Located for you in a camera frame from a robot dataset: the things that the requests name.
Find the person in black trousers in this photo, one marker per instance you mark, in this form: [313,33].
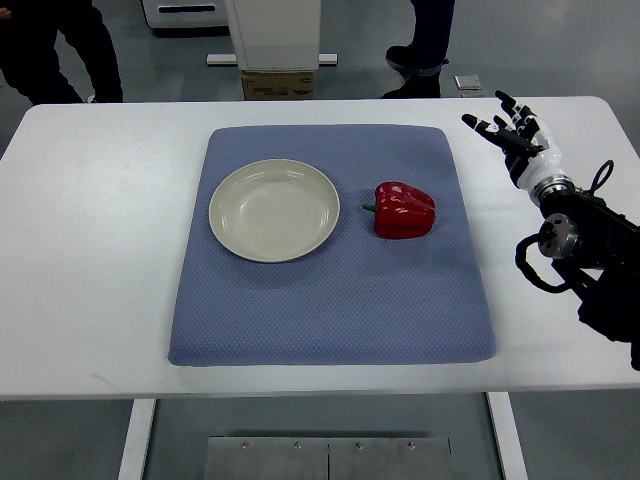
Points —
[29,59]

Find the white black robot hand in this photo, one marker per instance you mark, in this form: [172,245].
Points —
[531,153]

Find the blue textured mat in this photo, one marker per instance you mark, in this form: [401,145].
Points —
[356,300]

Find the white table leg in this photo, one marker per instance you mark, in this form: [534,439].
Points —
[134,456]
[506,436]

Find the right white table leg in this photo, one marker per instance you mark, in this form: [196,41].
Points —
[506,436]

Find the person in blue jeans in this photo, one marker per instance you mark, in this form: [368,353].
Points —
[422,59]

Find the white machine column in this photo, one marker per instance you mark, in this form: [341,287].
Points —
[277,35]

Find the white appliance in background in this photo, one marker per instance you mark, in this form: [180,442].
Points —
[184,14]

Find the small grey floor pad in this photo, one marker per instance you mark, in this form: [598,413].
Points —
[469,86]

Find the left white table leg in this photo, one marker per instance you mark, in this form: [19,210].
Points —
[134,456]

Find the cream round plate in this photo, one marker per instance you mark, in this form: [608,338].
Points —
[274,210]

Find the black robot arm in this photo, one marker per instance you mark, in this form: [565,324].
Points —
[595,251]

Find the red bell pepper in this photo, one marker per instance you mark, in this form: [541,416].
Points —
[401,211]

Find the cardboard box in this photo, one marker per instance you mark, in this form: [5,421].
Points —
[277,85]

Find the metal floor plate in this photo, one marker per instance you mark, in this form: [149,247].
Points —
[328,458]

